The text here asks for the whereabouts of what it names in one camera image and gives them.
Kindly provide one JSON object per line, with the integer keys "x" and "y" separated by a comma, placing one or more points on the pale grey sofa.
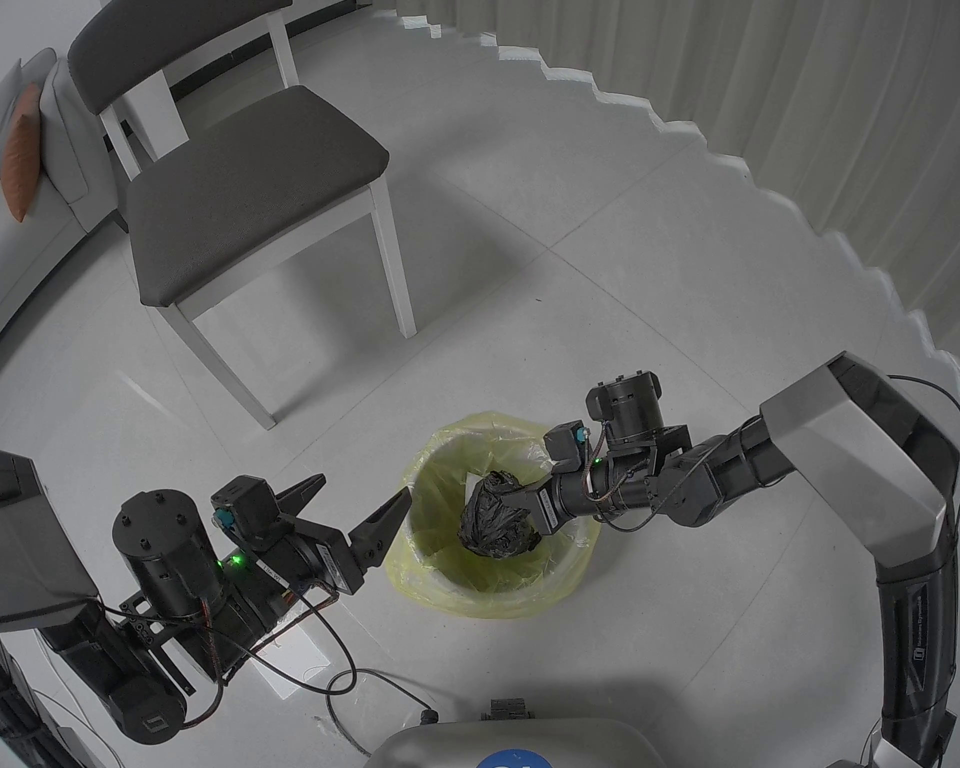
{"x": 71, "y": 142}

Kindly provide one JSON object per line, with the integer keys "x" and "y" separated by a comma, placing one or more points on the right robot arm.
{"x": 840, "y": 450}

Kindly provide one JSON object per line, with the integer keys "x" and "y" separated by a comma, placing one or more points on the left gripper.
{"x": 315, "y": 562}

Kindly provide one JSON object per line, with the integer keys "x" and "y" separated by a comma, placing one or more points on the grey white chair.
{"x": 247, "y": 195}

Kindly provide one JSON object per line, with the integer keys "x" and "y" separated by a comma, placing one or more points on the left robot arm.
{"x": 165, "y": 555}

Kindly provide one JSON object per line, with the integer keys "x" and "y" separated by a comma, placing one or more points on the orange cushion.
{"x": 19, "y": 161}

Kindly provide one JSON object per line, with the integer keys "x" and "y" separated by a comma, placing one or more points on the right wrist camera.
{"x": 566, "y": 446}

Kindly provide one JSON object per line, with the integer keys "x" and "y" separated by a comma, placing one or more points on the yellow plastic bag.
{"x": 480, "y": 600}

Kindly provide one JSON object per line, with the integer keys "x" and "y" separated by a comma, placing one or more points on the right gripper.
{"x": 574, "y": 499}

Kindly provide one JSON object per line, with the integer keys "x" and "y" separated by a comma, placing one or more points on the black plastic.
{"x": 491, "y": 529}

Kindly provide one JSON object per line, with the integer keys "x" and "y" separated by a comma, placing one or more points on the beige curtain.
{"x": 787, "y": 90}

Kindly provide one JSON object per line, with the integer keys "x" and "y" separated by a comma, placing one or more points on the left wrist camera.
{"x": 244, "y": 506}

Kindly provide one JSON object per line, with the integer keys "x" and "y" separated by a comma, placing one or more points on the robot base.
{"x": 525, "y": 742}

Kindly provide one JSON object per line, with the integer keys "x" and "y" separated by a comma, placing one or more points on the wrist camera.
{"x": 244, "y": 506}
{"x": 566, "y": 446}

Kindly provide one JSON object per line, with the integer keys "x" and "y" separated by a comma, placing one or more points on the white trash bin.
{"x": 439, "y": 469}

